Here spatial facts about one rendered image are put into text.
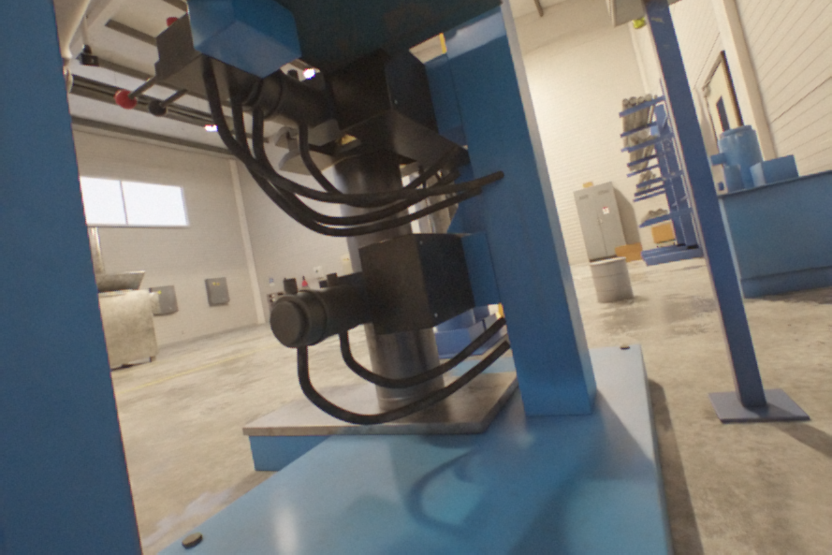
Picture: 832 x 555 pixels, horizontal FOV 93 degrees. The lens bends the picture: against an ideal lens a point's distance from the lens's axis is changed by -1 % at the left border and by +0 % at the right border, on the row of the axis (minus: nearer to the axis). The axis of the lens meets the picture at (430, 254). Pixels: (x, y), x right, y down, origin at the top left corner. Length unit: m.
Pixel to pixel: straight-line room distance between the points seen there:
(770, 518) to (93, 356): 0.95
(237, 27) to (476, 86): 0.59
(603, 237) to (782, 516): 10.38
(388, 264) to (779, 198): 2.51
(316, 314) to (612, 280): 3.05
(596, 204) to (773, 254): 8.45
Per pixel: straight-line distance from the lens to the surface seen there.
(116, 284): 9.32
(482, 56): 1.13
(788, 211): 3.01
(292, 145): 1.23
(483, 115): 1.08
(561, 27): 13.11
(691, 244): 8.11
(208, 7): 0.79
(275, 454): 1.51
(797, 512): 1.00
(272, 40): 0.77
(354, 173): 1.24
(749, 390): 1.37
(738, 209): 2.96
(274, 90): 0.90
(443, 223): 2.58
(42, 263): 0.31
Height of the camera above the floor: 0.51
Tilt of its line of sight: 3 degrees up
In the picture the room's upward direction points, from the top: 12 degrees counter-clockwise
